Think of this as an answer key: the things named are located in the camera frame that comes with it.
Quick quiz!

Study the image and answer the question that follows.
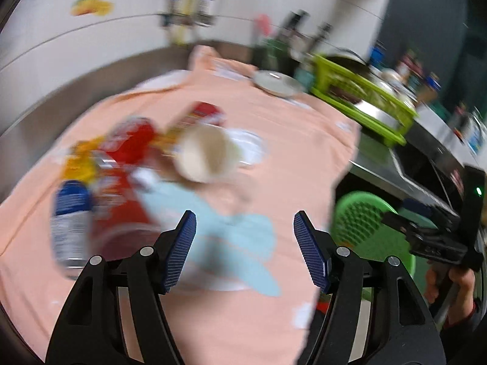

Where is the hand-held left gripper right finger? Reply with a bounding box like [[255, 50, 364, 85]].
[[293, 210, 446, 365]]

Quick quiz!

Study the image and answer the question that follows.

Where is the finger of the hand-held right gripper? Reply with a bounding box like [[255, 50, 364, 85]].
[[401, 198, 463, 222], [382, 212, 453, 238]]

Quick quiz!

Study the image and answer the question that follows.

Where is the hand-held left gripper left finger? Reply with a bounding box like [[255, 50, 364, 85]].
[[46, 210, 197, 365]]

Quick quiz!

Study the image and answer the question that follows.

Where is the green perforated plastic basket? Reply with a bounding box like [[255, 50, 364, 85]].
[[333, 191, 416, 302]]

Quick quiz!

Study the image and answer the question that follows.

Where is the red cylindrical container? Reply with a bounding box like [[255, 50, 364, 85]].
[[91, 167, 162, 261]]

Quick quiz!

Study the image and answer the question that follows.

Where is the white paper cup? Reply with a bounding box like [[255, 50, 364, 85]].
[[175, 123, 244, 184]]

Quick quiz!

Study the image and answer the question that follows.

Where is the blue and white can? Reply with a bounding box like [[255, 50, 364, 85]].
[[51, 180, 94, 280]]

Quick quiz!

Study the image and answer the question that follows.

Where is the red cola can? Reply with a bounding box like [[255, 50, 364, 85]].
[[104, 118, 161, 165]]

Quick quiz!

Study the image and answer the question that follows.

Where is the yellow plastic wrapper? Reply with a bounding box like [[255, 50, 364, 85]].
[[63, 137, 111, 183]]

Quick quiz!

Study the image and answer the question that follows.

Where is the red drink carton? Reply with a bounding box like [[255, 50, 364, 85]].
[[167, 101, 225, 149]]

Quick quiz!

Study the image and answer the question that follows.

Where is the person's right forearm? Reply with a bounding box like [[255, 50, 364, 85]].
[[441, 300, 487, 346]]

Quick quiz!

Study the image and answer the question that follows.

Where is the person's right hand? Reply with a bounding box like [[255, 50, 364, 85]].
[[424, 264, 478, 320]]

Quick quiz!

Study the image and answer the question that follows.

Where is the stainless steel sink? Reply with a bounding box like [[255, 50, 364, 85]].
[[388, 122, 469, 214]]

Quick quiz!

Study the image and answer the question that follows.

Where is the pink printed towel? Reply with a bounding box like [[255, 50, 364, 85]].
[[0, 44, 362, 365]]

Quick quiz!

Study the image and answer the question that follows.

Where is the green dish rack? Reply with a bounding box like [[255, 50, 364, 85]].
[[310, 53, 419, 147]]

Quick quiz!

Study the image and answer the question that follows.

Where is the dark frying pan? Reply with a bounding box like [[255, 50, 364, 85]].
[[330, 49, 369, 68]]

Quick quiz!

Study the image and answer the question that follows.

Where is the white saucer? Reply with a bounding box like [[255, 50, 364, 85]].
[[252, 70, 305, 97]]

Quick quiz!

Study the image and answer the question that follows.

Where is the green glass jar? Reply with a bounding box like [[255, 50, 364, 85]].
[[262, 38, 290, 73]]

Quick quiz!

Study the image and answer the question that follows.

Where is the pink bottle brush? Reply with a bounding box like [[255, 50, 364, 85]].
[[256, 14, 272, 39]]

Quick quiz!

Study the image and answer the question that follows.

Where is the steel water pipe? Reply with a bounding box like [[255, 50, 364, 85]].
[[162, 0, 182, 28], [195, 0, 214, 28]]

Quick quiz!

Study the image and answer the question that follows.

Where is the yellow gas hose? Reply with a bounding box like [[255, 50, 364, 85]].
[[179, 0, 204, 44]]

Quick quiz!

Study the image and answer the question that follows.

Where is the fruit wall sticker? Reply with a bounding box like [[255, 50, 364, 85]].
[[70, 0, 114, 17]]

